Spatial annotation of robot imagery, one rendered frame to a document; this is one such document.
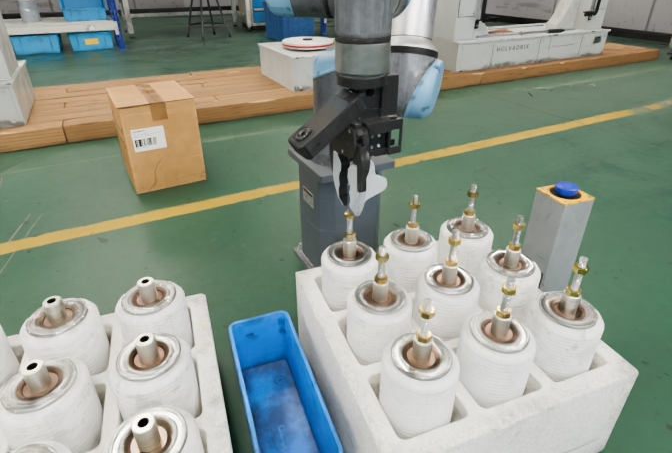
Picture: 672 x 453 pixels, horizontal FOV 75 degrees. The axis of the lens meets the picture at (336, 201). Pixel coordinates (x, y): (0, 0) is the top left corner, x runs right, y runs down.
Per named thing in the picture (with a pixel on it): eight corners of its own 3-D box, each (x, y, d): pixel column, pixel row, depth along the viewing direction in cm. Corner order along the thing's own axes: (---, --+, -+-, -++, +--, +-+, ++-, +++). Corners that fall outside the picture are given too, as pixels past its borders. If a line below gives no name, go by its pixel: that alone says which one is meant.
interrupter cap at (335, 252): (322, 246, 76) (322, 242, 76) (364, 240, 78) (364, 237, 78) (333, 271, 70) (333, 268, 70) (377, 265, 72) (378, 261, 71)
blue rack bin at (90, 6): (64, 17, 432) (58, -6, 422) (107, 15, 448) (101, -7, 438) (63, 22, 393) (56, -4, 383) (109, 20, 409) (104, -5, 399)
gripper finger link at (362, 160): (372, 193, 63) (369, 133, 60) (363, 195, 63) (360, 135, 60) (355, 185, 67) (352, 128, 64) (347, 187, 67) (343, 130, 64)
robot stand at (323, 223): (292, 252, 118) (287, 148, 104) (352, 235, 126) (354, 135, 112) (322, 292, 104) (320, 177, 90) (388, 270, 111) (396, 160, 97)
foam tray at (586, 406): (298, 342, 90) (294, 271, 81) (460, 298, 102) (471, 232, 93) (382, 552, 57) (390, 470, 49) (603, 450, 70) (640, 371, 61)
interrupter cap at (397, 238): (437, 253, 75) (437, 250, 74) (393, 254, 74) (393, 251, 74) (427, 230, 81) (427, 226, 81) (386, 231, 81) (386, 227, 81)
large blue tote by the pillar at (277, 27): (263, 37, 493) (260, 1, 476) (295, 34, 512) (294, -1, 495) (283, 42, 456) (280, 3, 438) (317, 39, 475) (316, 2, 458)
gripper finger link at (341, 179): (369, 199, 73) (376, 151, 68) (338, 207, 71) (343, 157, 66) (360, 189, 76) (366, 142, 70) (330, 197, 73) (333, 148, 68)
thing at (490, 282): (475, 367, 75) (493, 283, 67) (457, 327, 84) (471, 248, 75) (529, 363, 76) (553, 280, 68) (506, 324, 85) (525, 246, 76)
